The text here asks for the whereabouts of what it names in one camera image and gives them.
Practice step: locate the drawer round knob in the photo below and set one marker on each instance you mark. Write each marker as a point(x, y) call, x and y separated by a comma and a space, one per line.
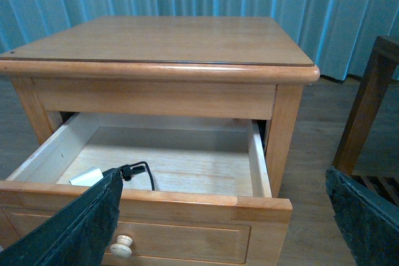
point(121, 249)

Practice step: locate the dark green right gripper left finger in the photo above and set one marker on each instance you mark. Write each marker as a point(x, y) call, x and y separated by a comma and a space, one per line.
point(78, 234)

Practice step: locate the wooden drawer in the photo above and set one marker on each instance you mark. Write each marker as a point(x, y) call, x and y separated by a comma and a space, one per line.
point(205, 201)

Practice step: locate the wooden nightstand cabinet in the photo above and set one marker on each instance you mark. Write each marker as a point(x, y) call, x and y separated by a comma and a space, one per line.
point(226, 67)

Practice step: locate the dark wooden furniture frame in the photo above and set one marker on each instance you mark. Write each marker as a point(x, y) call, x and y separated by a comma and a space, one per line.
point(370, 164)

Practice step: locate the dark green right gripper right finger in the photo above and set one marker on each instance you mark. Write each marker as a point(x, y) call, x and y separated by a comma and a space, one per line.
point(368, 222)

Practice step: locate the light green curtain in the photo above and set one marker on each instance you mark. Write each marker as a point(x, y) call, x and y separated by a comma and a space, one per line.
point(337, 35)

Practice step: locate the white charger adapter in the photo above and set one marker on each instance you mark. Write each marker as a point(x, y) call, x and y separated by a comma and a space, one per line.
point(87, 178)

